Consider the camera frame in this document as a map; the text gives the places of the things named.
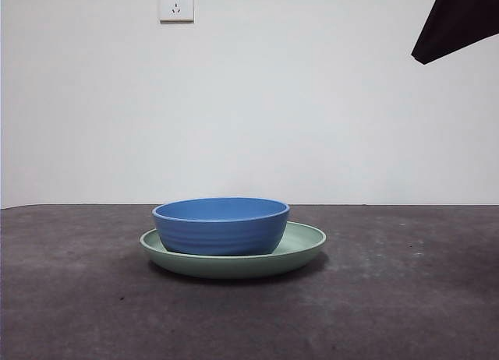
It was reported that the blue bowl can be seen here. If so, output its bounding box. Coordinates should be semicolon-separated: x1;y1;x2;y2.
151;196;292;257

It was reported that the green plate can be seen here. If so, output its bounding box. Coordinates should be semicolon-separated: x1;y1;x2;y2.
140;219;328;280

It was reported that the white wall socket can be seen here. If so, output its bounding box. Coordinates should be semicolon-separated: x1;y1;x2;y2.
159;0;195;25

